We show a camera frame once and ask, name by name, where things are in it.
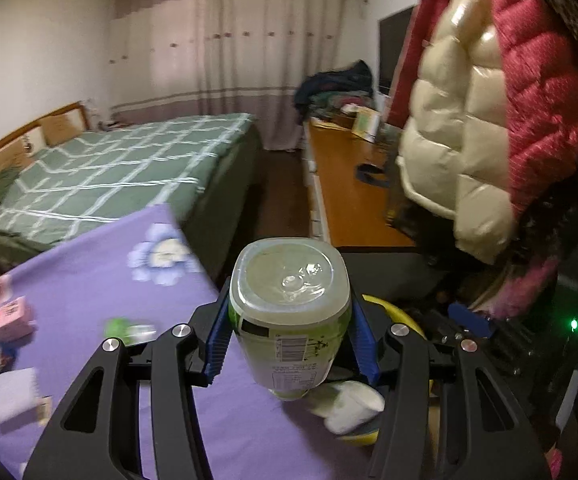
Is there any white tissue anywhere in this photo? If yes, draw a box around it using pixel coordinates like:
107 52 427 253
309 380 386 433

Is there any long wooden cabinet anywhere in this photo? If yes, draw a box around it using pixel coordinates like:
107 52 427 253
301 120 417 248

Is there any red puffer jacket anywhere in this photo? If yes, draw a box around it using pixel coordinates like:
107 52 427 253
386 0 578 221

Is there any green checked duvet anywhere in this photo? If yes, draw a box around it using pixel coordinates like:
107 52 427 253
0 112 257 241

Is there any clear jar with green label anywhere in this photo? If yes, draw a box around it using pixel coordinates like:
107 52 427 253
229 238 354 401

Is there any black television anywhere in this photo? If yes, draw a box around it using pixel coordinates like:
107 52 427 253
379 5 420 96

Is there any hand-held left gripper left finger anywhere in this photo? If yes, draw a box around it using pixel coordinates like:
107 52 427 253
21 292 234 480

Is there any tan pillow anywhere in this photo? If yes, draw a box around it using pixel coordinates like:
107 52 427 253
0 142 34 173
41 116 80 145

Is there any cream puffer jacket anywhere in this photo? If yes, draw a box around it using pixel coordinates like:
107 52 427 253
396 0 520 266

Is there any green and white box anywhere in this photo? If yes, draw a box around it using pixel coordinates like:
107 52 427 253
351 107 382 141

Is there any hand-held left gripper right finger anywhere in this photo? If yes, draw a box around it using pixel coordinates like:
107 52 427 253
346 292 552 480

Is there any pink and white curtain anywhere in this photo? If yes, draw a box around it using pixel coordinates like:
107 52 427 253
109 0 344 151

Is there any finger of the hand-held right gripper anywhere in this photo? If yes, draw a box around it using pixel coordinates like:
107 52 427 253
446 304 494 346

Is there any pile of clothes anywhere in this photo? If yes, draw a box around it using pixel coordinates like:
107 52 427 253
294 60 374 123

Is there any purple floral tablecloth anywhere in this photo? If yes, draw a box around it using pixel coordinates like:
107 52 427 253
0 204 370 480

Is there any small white box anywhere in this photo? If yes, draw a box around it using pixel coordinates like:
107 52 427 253
0 367 42 433

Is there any wooden bed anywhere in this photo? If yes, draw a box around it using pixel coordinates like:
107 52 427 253
0 102 262 276

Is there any small pink box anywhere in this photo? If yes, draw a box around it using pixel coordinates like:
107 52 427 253
0 296 37 337

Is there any green plastic wrapper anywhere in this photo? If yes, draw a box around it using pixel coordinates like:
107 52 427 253
105 317 158 347

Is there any black bin with yellow rim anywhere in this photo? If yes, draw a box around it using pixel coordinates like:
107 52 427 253
339 294 432 447

